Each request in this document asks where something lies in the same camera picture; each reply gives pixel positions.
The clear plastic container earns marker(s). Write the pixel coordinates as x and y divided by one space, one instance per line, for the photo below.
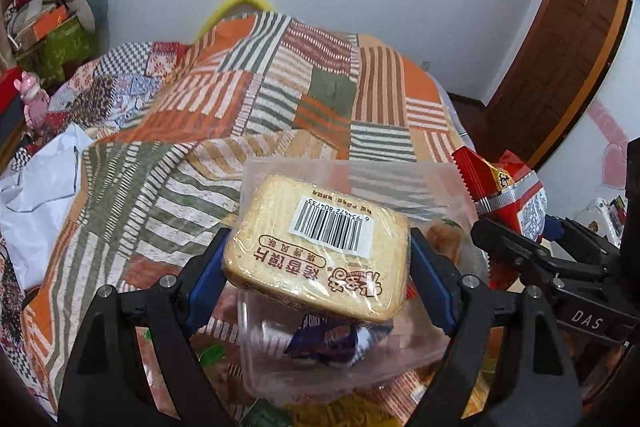
280 372

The yellow snack packet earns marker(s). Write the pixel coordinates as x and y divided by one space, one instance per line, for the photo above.
360 409

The yellow curved tube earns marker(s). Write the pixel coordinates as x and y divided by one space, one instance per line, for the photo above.
235 4

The pink plush toy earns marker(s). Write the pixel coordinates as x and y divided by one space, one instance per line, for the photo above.
34 102

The white plastic bag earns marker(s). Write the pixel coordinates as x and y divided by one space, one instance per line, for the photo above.
40 207

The green cardboard box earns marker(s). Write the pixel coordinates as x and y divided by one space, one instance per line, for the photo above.
62 44

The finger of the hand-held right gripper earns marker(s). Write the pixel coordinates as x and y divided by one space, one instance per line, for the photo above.
515 254
575 234

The dark blue snack packet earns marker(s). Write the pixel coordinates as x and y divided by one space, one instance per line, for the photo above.
330 342

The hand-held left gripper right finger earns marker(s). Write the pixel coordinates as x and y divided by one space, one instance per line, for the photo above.
431 274

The red snack packet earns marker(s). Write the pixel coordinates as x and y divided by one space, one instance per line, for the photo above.
505 194

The orange cardboard box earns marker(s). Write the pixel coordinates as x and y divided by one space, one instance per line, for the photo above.
50 23

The brown wooden door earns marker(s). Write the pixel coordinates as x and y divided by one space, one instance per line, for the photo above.
555 42

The striped patchwork blanket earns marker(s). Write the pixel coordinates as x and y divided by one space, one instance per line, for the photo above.
200 107

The white snack packet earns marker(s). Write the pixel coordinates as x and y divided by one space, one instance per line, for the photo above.
602 219

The pink wall sticker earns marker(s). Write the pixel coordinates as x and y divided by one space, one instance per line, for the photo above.
612 142

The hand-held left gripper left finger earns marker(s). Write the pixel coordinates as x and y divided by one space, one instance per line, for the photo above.
212 269

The toasted bread slice packet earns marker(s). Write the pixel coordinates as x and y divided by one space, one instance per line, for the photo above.
310 247

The floral patchwork quilt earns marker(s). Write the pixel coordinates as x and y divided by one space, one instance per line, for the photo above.
120 82

